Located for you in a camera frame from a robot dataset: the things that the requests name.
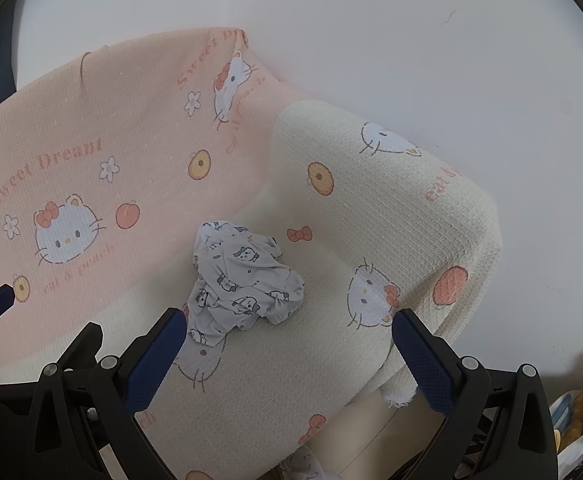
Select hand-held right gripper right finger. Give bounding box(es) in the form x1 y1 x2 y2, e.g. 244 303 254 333
393 308 558 480

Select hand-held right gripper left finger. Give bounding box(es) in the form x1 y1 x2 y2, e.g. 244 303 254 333
26 307 187 480

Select white cartoon print pants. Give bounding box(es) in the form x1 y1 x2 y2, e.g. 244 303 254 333
186 220 306 348

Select white blue printed cloth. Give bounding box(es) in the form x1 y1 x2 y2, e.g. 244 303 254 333
551 392 583 456

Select person's white printed pajamas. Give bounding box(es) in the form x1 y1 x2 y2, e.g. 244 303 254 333
276 452 342 480

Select pink cream cat print blanket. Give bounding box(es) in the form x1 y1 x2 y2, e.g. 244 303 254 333
0 25 502 480

